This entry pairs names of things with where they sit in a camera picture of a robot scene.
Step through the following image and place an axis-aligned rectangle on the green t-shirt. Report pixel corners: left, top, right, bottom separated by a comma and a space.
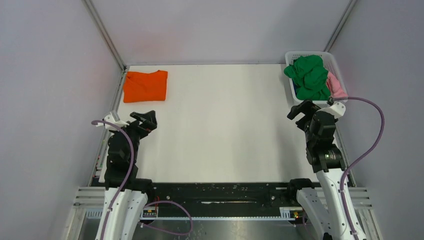
283, 55, 331, 101

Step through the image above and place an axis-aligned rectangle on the pink t-shirt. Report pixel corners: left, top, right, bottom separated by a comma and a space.
326, 71, 348, 98

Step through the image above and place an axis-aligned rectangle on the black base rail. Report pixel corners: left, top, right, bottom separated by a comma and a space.
125, 178, 321, 219

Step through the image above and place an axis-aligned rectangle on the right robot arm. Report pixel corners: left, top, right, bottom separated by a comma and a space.
285, 100, 367, 240

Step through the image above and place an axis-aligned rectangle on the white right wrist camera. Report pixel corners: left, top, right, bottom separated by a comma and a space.
326, 97, 347, 119

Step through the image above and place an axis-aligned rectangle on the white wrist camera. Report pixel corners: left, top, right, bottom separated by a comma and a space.
326, 97, 347, 119
102, 110, 129, 130

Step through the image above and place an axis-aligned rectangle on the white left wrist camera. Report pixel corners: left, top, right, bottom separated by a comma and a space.
102, 110, 129, 130

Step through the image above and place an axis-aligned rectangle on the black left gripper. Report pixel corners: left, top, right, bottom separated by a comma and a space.
110, 110, 157, 163

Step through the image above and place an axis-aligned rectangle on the orange folded t-shirt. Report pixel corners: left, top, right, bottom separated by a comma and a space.
123, 70, 168, 103

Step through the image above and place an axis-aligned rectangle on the white plastic laundry basket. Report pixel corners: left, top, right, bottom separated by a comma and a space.
285, 50, 348, 107

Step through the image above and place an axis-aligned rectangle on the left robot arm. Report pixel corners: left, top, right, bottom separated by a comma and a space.
92, 110, 158, 240

